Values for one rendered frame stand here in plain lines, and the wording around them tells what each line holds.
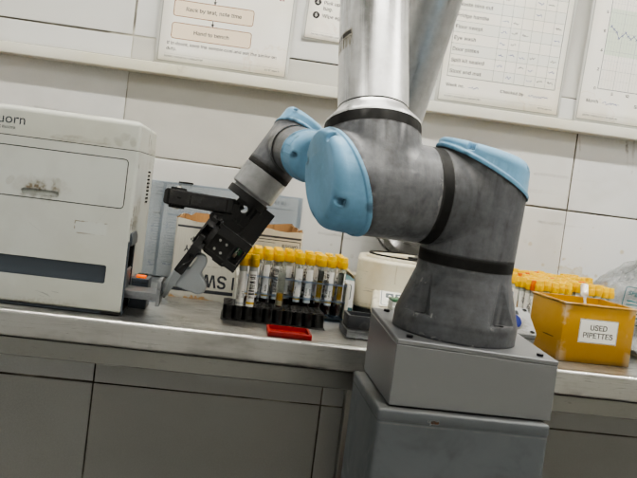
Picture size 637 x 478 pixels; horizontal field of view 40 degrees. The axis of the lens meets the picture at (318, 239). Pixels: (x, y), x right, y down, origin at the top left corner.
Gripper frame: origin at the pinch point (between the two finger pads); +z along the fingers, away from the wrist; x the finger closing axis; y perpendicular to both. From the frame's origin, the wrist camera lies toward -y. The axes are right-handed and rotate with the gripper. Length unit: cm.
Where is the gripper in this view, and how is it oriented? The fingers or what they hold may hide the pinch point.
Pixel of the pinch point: (163, 287)
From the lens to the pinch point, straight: 142.5
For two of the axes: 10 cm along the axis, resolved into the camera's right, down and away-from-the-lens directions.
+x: -1.0, -0.6, 9.9
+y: 7.9, 6.0, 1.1
